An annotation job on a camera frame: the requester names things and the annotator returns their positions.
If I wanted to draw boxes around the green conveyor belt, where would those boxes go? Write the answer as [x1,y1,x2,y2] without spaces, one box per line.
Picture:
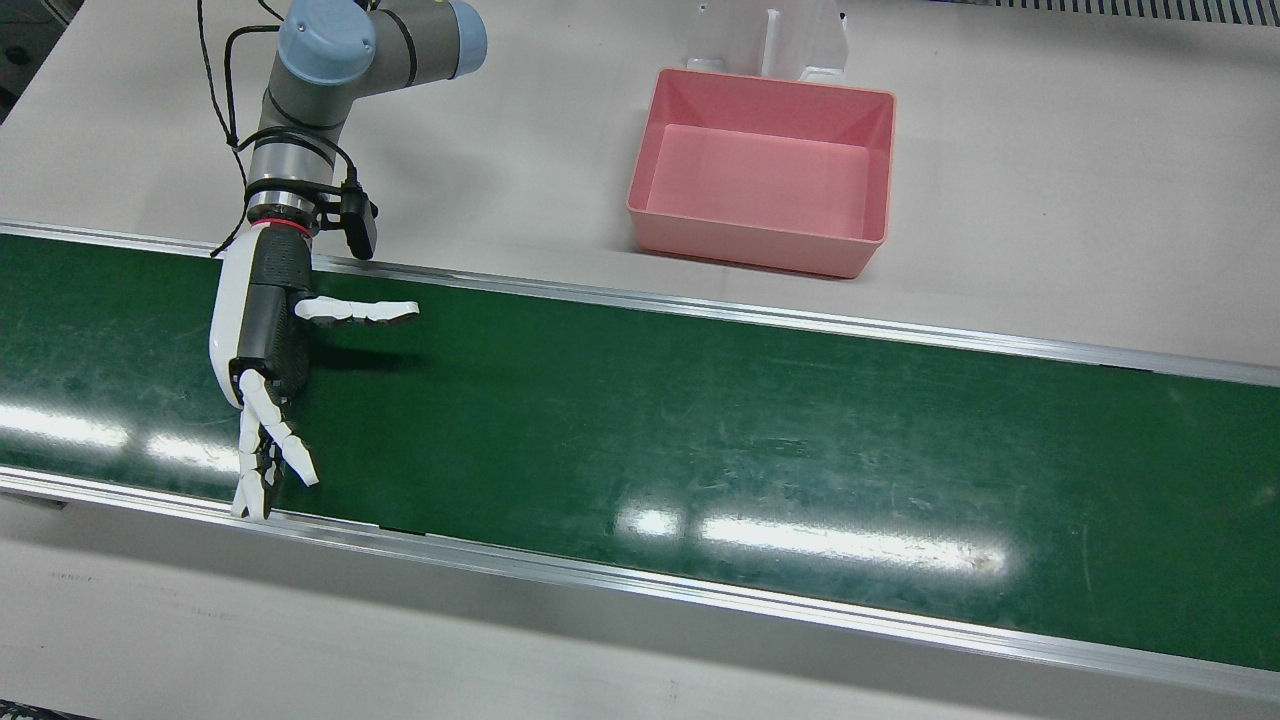
[0,235,1280,673]

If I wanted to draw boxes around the aluminium conveyor rail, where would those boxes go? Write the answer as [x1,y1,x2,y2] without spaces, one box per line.
[0,222,1280,389]
[0,465,1280,701]

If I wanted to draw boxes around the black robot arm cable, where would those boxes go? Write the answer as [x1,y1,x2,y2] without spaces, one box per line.
[195,0,353,259]

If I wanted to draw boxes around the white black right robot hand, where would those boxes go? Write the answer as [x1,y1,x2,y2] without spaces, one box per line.
[209,220,421,521]

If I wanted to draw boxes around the pink plastic box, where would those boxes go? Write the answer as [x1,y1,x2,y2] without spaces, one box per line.
[627,68,897,280]

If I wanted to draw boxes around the black ribbed grille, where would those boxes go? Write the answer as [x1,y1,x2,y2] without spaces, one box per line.
[960,0,1280,27]

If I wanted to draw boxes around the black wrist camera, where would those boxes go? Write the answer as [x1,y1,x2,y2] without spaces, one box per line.
[338,178,380,260]

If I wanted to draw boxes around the white plastic stand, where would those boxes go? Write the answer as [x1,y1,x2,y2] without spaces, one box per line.
[685,0,851,84]

